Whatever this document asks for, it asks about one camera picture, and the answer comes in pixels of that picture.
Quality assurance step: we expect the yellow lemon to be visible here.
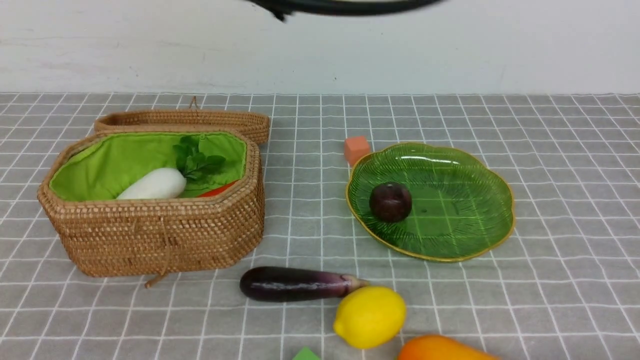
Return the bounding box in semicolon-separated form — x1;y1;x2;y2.
333;285;407;349

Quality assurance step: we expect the woven wicker basket lid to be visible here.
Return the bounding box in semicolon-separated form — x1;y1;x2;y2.
93;96;271;145

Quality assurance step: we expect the white radish with green leaves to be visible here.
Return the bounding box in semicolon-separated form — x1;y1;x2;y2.
117;136;227;200

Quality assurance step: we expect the green foam block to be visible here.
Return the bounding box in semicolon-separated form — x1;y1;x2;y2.
292;347;321;360

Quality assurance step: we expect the dark purple plum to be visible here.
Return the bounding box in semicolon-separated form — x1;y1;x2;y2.
369;182;413;223

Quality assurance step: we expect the red vegetable in basket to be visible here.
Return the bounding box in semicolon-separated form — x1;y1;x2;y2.
198;180;238;198

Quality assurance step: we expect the grey checked tablecloth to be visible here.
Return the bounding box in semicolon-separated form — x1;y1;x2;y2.
0;93;640;360

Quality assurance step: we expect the green glass leaf plate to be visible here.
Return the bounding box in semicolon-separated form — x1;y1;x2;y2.
345;142;516;263

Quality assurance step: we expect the orange foam cube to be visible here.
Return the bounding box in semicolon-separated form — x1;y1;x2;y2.
343;136;371;167

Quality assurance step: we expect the orange yellow mango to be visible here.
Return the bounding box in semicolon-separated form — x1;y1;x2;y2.
396;334;498;360

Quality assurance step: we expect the woven wicker basket green lining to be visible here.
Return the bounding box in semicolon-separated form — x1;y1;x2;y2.
37;130;265;289

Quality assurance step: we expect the purple eggplant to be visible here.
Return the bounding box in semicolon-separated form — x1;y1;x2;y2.
238;266;370;303

